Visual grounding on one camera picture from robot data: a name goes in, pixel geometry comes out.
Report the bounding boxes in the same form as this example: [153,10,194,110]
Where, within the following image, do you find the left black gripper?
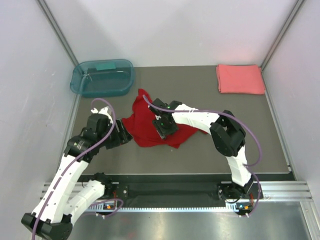
[98,118,133,149]

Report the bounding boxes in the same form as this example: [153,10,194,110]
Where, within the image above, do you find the red t-shirt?
[121,88,200,149]

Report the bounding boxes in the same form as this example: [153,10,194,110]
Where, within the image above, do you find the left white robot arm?
[21,110,132,240]

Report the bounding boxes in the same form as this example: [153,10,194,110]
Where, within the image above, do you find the black mounting plate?
[84,181,265,207]

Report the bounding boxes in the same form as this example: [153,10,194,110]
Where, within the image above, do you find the teal plastic bin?
[69,59,136,98]

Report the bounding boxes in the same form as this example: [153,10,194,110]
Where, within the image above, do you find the folded pink t-shirt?
[216,64,266,95]

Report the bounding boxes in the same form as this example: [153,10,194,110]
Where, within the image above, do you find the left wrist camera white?
[90,106,112,119]

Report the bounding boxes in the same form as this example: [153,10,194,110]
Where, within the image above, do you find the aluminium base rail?
[39,180,314,213]

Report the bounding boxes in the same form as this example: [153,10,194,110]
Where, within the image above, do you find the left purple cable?
[31,98,124,240]

